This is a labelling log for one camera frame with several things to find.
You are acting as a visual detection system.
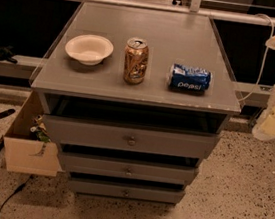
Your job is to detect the black cable on floor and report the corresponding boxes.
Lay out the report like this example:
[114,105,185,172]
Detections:
[0,171,33,219]

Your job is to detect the cardboard box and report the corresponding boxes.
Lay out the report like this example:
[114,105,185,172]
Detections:
[3,93,61,177]

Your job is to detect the grey bottom drawer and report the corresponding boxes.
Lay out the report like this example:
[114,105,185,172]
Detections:
[68,178,185,204]

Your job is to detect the grey drawer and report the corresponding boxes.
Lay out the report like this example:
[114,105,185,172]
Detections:
[58,152,199,185]
[43,115,219,159]
[68,178,185,204]

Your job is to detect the white cable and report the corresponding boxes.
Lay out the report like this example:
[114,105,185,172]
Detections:
[235,11,275,106]

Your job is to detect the grey top drawer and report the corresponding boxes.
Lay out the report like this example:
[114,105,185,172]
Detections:
[43,115,219,159]

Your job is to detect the gold soda can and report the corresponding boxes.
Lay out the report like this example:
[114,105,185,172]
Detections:
[123,37,149,85]

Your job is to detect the white paper bowl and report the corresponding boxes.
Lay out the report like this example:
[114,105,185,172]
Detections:
[65,34,114,66]

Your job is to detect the crumpled items in box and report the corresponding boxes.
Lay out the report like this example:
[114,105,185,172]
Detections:
[30,115,51,143]

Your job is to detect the blue pepsi can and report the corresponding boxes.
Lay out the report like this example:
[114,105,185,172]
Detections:
[167,63,212,92]

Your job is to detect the black marker on floor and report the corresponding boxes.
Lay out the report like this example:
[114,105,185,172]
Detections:
[0,108,15,119]

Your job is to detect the grey drawer cabinet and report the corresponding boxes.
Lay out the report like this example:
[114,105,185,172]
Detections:
[32,2,241,204]

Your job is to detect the grey middle drawer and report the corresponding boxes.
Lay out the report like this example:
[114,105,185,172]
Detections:
[58,152,199,185]

